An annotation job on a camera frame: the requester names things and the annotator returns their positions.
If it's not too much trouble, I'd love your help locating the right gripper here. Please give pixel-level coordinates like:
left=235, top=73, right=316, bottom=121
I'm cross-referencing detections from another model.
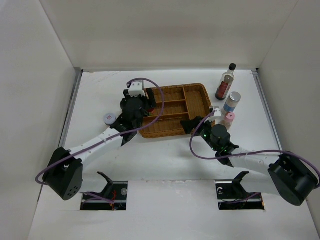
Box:
left=180, top=115, right=219, bottom=152

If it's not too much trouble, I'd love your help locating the grey-lidded glass jar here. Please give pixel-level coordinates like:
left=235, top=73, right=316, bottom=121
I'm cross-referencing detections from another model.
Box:
left=103, top=113, right=117, bottom=126

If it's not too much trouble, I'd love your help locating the dark soy sauce bottle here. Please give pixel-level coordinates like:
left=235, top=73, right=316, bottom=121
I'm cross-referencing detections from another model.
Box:
left=215, top=63, right=237, bottom=101

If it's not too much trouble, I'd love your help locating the yellow-capped sauce bottle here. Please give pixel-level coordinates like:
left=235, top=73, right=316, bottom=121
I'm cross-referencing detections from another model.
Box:
left=147, top=107, right=155, bottom=117

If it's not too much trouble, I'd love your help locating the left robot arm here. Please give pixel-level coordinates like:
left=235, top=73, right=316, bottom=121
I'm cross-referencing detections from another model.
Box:
left=39, top=82, right=157, bottom=201

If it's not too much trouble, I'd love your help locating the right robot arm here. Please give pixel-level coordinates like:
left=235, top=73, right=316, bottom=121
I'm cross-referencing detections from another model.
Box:
left=180, top=115, right=320, bottom=206

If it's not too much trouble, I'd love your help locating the brown wicker divided basket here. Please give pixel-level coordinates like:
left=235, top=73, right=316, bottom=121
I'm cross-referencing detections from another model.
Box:
left=139, top=83, right=212, bottom=139

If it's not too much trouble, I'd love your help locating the pink-capped spice shaker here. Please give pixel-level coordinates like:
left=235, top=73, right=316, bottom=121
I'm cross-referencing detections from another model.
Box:
left=219, top=111, right=236, bottom=130

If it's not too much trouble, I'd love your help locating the silver-capped white spice jar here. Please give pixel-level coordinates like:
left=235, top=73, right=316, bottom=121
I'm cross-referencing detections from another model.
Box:
left=221, top=91, right=241, bottom=115

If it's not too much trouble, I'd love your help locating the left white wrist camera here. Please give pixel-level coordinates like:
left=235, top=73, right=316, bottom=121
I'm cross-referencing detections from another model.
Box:
left=127, top=80, right=146, bottom=97

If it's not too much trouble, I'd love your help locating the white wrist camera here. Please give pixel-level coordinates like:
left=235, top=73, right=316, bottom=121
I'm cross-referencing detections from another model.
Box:
left=209, top=106, right=222, bottom=118
left=127, top=80, right=146, bottom=97

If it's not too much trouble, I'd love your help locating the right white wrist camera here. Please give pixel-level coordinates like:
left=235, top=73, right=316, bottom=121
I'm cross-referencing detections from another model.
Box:
left=209, top=106, right=222, bottom=118

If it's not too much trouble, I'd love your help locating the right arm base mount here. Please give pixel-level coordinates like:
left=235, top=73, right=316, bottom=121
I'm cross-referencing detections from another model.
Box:
left=215, top=171, right=265, bottom=211

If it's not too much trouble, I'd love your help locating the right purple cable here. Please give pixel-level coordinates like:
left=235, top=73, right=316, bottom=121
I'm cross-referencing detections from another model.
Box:
left=189, top=112, right=320, bottom=191

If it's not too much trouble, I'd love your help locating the purple cable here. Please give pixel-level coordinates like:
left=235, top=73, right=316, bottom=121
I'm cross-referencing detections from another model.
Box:
left=34, top=77, right=165, bottom=186
left=189, top=112, right=320, bottom=191

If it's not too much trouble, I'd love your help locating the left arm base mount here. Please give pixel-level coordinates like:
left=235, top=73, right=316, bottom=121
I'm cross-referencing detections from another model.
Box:
left=80, top=171, right=129, bottom=211

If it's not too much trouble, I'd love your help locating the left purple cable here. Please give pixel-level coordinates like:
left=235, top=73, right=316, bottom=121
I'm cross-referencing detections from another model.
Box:
left=34, top=77, right=165, bottom=186

